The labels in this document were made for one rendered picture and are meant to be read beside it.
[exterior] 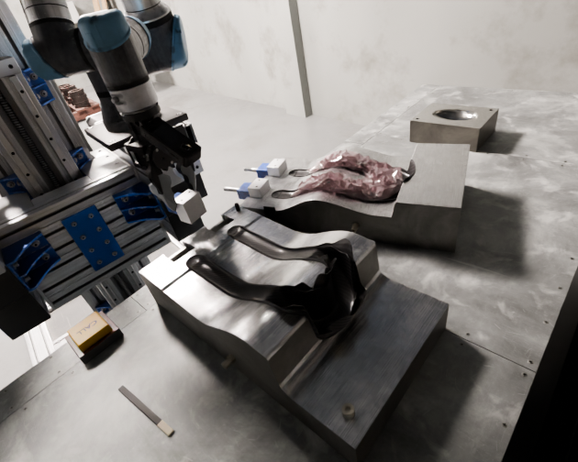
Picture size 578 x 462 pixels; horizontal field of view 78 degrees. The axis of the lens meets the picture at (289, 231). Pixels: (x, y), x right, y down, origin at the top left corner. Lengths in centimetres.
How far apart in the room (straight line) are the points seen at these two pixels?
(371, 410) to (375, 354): 8
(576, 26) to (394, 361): 226
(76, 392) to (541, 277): 83
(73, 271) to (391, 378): 88
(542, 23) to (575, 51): 23
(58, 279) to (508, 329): 103
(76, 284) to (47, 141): 39
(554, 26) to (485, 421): 228
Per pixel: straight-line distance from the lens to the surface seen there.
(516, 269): 78
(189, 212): 79
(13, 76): 110
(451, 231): 76
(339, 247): 58
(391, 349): 55
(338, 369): 54
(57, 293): 116
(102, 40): 70
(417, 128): 119
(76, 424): 73
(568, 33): 260
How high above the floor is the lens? 132
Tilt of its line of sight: 37 degrees down
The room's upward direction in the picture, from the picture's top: 13 degrees counter-clockwise
